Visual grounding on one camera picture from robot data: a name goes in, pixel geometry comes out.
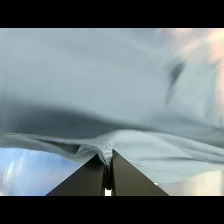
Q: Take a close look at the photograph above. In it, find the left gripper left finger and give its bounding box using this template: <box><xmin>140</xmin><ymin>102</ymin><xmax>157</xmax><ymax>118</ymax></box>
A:
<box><xmin>46</xmin><ymin>153</ymin><xmax>107</xmax><ymax>197</ymax></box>

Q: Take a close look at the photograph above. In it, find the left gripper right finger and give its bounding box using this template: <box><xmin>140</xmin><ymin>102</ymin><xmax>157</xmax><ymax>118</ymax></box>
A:
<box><xmin>111</xmin><ymin>149</ymin><xmax>170</xmax><ymax>197</ymax></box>

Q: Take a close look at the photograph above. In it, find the light blue shirt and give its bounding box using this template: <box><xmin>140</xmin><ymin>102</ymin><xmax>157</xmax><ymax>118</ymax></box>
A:
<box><xmin>0</xmin><ymin>27</ymin><xmax>224</xmax><ymax>185</ymax></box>

